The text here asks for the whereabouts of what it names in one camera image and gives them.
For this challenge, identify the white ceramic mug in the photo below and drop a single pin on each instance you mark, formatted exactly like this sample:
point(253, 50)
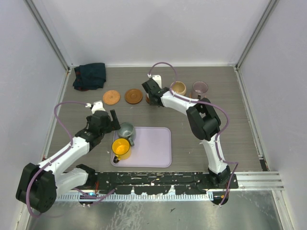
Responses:
point(148, 98)

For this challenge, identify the lavender plastic tray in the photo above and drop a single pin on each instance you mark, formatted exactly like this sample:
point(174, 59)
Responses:
point(152, 149)

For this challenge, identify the slotted cable duct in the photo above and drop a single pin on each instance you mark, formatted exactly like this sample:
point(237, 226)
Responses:
point(76, 196)

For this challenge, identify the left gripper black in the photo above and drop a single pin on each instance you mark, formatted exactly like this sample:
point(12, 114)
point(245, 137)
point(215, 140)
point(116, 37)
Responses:
point(115, 123)

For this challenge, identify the grey-green ceramic mug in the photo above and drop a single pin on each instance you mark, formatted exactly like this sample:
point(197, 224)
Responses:
point(128, 132)

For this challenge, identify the aluminium front rail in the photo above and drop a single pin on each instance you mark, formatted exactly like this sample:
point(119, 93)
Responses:
point(242, 180)

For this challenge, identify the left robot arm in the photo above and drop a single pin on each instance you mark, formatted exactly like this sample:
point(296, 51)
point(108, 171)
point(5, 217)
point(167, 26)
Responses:
point(40, 184)

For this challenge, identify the dark blue folded cloth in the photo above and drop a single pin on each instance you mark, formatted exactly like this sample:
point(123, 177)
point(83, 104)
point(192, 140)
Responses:
point(90, 77)

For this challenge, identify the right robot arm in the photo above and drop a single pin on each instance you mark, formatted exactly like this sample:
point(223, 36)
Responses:
point(204, 123)

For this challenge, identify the beige ceramic mug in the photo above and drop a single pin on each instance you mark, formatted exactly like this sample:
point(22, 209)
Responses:
point(179, 88)

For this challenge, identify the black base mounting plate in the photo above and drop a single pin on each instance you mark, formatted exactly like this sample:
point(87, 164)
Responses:
point(153, 183)

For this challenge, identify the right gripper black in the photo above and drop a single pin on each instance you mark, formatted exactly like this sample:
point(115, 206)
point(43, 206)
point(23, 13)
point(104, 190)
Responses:
point(150, 103)

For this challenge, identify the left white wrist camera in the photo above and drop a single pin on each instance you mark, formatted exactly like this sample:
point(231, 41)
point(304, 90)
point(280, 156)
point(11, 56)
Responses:
point(96, 108)

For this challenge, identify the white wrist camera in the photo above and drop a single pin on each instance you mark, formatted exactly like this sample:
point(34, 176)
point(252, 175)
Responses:
point(156, 78)
point(96, 108)

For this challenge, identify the woven rattan coaster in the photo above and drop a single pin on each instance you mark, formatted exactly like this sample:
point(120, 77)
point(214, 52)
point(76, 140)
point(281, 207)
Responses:
point(111, 97)

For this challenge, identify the yellow transparent mug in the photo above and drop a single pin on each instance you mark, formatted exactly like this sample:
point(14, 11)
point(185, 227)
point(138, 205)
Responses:
point(121, 149)

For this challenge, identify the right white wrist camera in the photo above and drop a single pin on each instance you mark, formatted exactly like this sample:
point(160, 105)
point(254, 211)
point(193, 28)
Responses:
point(156, 78)

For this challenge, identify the purple transparent mug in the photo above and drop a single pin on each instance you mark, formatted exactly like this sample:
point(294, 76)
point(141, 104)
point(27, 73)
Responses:
point(199, 90)

